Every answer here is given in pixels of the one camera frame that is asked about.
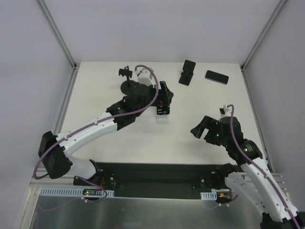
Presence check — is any black smartphone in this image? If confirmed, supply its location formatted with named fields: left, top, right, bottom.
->
left=156, top=81, right=170, bottom=115

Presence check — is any silver metal phone stand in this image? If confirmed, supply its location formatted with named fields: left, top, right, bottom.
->
left=156, top=115, right=169, bottom=124

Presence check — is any black folding phone stand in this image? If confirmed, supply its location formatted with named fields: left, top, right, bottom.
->
left=178, top=60, right=196, bottom=86

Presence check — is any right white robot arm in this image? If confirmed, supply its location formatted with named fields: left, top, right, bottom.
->
left=190, top=116, right=305, bottom=229

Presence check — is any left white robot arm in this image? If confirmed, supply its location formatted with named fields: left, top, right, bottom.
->
left=38, top=81, right=174, bottom=186

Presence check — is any black round-base phone holder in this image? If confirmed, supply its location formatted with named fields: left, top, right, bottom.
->
left=119, top=65, right=140, bottom=95

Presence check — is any purple-case smartphone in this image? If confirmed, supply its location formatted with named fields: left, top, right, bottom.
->
left=205, top=70, right=229, bottom=84

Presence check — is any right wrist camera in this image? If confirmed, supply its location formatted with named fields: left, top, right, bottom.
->
left=219, top=105, right=231, bottom=119

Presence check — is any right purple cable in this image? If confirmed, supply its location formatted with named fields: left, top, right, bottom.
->
left=202, top=104, right=301, bottom=229

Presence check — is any right white cable duct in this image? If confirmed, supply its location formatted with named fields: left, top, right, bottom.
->
left=200, top=191, right=217, bottom=201

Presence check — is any white cable duct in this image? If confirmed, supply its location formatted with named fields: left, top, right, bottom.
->
left=40, top=187, right=114, bottom=198
left=200, top=191, right=217, bottom=201

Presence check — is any right aluminium frame post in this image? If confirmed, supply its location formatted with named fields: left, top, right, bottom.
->
left=240, top=0, right=289, bottom=72

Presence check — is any aluminium frame post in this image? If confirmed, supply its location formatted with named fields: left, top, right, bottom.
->
left=240, top=0, right=289, bottom=72
left=36, top=0, right=77, bottom=69

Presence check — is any left aluminium frame post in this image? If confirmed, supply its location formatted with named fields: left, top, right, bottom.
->
left=36, top=0, right=77, bottom=69

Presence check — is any aluminium front rail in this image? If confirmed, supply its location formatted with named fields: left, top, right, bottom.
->
left=30, top=168, right=77, bottom=188

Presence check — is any left white cable duct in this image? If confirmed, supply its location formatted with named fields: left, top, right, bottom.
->
left=40, top=187, right=114, bottom=198

